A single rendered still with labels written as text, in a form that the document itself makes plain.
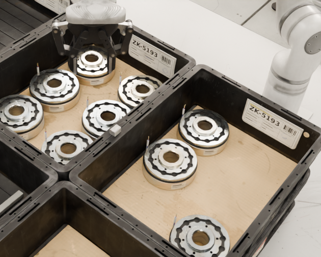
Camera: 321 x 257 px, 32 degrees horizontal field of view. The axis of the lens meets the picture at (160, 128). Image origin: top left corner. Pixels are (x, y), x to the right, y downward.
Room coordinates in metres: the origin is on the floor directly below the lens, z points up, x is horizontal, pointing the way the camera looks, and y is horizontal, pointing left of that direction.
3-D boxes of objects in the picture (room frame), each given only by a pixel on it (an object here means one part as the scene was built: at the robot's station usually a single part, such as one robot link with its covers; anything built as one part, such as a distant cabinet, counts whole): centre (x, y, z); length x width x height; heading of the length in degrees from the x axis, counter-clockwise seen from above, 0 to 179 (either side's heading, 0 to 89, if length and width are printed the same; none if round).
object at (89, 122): (0.76, 0.11, 0.86); 0.10 x 0.10 x 0.01
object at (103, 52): (0.92, 0.17, 0.86); 0.10 x 0.10 x 0.01
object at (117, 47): (0.76, 0.09, 1.02); 0.03 x 0.01 x 0.05; 104
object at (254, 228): (0.64, -0.09, 0.92); 0.40 x 0.30 x 0.02; 149
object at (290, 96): (0.97, -0.27, 0.79); 0.09 x 0.09 x 0.17; 48
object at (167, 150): (0.68, -0.03, 0.86); 0.05 x 0.05 x 0.01
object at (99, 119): (0.76, 0.11, 0.86); 0.05 x 0.05 x 0.01
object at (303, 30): (0.97, -0.27, 0.95); 0.09 x 0.09 x 0.17; 29
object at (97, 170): (0.64, -0.09, 0.87); 0.40 x 0.30 x 0.11; 149
